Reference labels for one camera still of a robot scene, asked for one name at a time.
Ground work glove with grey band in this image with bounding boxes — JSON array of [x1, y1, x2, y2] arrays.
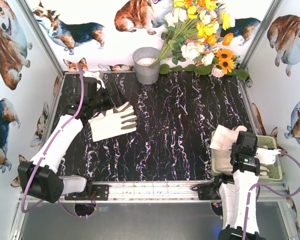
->
[[259, 165, 270, 179]]

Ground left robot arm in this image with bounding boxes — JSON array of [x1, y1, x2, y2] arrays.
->
[[17, 76, 124, 203]]

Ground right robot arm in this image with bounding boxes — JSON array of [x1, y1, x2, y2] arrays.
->
[[218, 131, 264, 240]]

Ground green storage basket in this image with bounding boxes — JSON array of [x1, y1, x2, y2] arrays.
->
[[211, 135, 283, 183]]

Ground grey metal bucket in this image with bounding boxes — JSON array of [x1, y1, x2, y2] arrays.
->
[[132, 47, 160, 85]]

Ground small white flower pot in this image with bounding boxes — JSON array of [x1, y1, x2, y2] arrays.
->
[[211, 65, 225, 78]]

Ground artificial flower bouquet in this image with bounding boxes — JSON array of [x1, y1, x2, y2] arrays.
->
[[156, 0, 260, 80]]

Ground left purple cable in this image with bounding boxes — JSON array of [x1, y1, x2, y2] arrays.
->
[[19, 63, 101, 220]]

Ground purple cable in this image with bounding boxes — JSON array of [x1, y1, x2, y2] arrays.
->
[[19, 63, 101, 220], [241, 151, 300, 240]]

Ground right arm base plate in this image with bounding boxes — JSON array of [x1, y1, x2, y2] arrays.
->
[[197, 184, 221, 200]]

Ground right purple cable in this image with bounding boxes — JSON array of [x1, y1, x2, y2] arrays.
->
[[241, 151, 300, 240]]

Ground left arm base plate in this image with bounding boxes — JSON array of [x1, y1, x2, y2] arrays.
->
[[64, 184, 110, 201]]

